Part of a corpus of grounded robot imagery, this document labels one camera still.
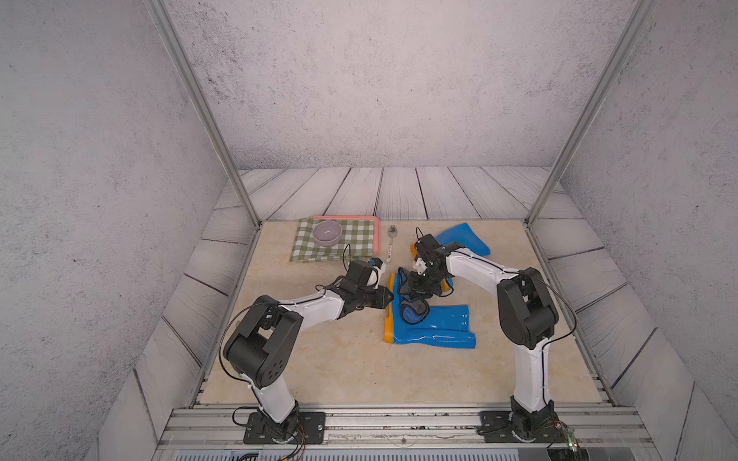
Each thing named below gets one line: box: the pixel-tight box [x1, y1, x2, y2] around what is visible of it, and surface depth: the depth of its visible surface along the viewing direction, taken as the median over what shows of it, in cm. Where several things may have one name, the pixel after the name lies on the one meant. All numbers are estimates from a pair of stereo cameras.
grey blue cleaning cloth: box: [399, 295, 430, 325], surface depth 91 cm
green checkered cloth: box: [289, 218, 375, 263], surface depth 117 cm
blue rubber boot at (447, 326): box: [384, 271, 477, 349], surface depth 90 cm
